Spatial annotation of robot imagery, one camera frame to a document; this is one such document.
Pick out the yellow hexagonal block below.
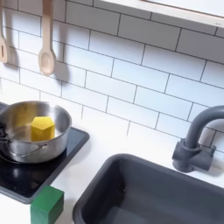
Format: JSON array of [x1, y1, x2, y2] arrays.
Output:
[[30, 115, 56, 143]]

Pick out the wooden slotted spatula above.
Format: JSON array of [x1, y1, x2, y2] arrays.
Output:
[[0, 0, 10, 64]]

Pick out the steel pot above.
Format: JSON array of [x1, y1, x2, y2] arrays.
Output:
[[0, 100, 74, 165]]

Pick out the green cube block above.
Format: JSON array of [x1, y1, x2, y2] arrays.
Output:
[[30, 185, 66, 224]]

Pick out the wooden spoon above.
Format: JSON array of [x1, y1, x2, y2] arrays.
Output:
[[38, 0, 58, 76]]

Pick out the black stove top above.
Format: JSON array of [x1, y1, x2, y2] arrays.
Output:
[[0, 101, 91, 205]]

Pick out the light wooden shelf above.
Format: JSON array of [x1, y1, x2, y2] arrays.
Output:
[[100, 0, 224, 29]]

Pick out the dark grey sink basin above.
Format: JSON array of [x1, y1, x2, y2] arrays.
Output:
[[72, 153, 224, 224]]

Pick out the dark grey tap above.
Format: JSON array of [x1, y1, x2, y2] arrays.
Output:
[[171, 105, 224, 174]]

